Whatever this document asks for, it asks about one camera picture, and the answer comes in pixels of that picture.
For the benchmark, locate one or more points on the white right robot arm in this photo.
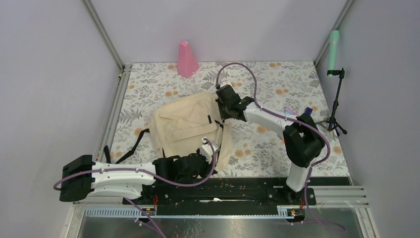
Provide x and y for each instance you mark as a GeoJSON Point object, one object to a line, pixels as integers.
{"type": "Point", "coordinates": [302, 140]}

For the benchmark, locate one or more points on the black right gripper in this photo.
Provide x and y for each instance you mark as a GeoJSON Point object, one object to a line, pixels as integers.
{"type": "Point", "coordinates": [224, 115]}

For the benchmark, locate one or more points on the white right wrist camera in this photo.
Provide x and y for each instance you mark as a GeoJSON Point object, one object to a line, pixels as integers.
{"type": "Point", "coordinates": [223, 84]}

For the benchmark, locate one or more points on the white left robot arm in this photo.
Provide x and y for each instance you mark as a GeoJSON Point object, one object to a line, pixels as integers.
{"type": "Point", "coordinates": [83, 177]}

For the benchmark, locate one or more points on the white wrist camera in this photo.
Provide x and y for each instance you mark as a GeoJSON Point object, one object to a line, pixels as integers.
{"type": "Point", "coordinates": [208, 149]}
{"type": "Point", "coordinates": [223, 84]}

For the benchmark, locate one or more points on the aluminium cable duct rail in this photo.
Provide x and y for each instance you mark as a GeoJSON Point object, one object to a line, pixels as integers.
{"type": "Point", "coordinates": [206, 211]}

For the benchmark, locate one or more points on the purple toy brick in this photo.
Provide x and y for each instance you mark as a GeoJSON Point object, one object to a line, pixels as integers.
{"type": "Point", "coordinates": [308, 111]}

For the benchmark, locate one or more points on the beige canvas backpack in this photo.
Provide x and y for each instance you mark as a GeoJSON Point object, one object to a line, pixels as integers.
{"type": "Point", "coordinates": [177, 128]}

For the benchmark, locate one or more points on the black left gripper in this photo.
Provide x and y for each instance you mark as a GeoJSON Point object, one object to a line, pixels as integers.
{"type": "Point", "coordinates": [208, 167]}

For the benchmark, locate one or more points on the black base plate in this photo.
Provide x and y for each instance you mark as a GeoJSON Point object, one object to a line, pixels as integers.
{"type": "Point", "coordinates": [263, 191]}

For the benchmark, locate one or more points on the pink highlighter pen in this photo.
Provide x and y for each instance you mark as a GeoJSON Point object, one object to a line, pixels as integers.
{"type": "Point", "coordinates": [290, 111]}

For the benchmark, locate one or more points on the black tripod stand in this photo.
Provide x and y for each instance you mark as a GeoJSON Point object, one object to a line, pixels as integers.
{"type": "Point", "coordinates": [330, 123]}

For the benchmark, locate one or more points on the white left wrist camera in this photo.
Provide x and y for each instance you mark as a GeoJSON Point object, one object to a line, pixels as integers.
{"type": "Point", "coordinates": [208, 149]}

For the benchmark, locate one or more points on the pink cone block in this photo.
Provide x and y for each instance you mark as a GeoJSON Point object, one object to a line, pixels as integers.
{"type": "Point", "coordinates": [187, 64]}

